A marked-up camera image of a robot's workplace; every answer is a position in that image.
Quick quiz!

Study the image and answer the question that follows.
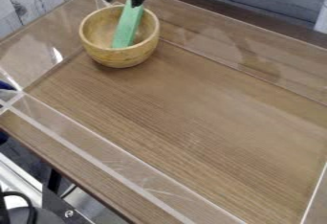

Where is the green rectangular block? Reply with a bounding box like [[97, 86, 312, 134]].
[[111, 0, 143, 49]]

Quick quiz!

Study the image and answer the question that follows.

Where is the light wooden bowl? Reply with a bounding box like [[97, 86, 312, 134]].
[[79, 5, 160, 68]]

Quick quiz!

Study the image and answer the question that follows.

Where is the black table leg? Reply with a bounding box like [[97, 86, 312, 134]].
[[47, 169, 63, 193]]

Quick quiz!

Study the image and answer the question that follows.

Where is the black cable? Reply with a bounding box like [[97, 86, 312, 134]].
[[0, 190, 40, 224]]

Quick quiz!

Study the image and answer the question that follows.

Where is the black metal base plate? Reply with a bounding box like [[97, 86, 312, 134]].
[[43, 187, 95, 224]]

